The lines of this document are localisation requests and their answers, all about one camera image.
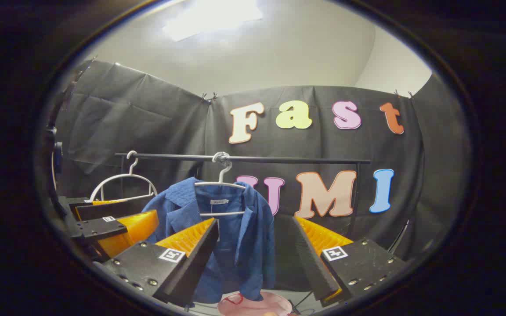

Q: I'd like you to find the pink laundry hamper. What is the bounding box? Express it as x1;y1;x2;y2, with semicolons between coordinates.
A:
217;291;293;316

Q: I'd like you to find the black garment rack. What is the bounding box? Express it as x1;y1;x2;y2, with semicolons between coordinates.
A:
115;151;372;240

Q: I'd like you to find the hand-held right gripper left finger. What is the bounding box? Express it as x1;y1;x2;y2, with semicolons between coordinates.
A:
93;217;220;308

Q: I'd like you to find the white hanger with taped hook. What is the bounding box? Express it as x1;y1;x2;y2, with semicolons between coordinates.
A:
194;151;247;218

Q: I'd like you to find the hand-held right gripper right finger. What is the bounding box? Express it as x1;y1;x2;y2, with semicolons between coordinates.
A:
292;216;407;308

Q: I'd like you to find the white plastic hanger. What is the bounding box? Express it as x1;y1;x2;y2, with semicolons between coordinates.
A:
90;151;158;203

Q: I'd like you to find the black floor cable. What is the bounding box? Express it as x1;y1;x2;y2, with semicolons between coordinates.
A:
288;290;324;316

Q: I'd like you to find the blue corduroy jacket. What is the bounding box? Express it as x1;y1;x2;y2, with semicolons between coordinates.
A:
141;177;276;304

